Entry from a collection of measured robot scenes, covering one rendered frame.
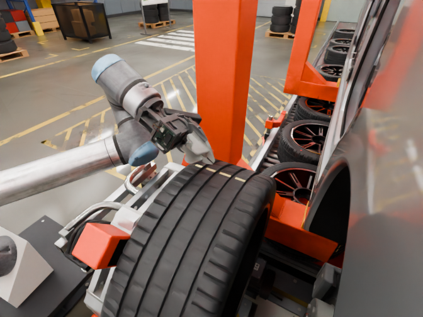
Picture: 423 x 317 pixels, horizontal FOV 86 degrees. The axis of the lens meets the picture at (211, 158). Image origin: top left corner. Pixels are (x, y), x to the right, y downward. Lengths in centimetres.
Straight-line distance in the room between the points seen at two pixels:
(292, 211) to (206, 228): 77
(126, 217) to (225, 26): 61
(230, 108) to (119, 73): 42
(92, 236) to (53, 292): 105
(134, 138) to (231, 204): 32
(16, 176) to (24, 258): 81
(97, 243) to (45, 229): 134
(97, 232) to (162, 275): 16
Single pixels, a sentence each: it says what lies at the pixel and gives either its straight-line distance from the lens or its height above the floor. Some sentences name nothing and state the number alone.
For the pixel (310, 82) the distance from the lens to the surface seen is 281.
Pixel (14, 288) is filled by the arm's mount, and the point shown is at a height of 41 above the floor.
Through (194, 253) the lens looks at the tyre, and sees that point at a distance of 48.
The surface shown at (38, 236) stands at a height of 30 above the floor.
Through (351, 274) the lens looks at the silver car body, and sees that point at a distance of 30.
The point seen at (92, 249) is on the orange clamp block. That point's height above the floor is 114.
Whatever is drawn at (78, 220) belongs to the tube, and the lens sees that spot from 80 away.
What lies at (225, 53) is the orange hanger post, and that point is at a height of 138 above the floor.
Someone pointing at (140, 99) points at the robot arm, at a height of 135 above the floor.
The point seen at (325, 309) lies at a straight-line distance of 75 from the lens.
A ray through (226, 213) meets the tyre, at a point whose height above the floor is 117.
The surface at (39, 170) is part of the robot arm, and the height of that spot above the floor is 120.
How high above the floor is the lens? 157
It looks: 39 degrees down
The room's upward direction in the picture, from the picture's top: straight up
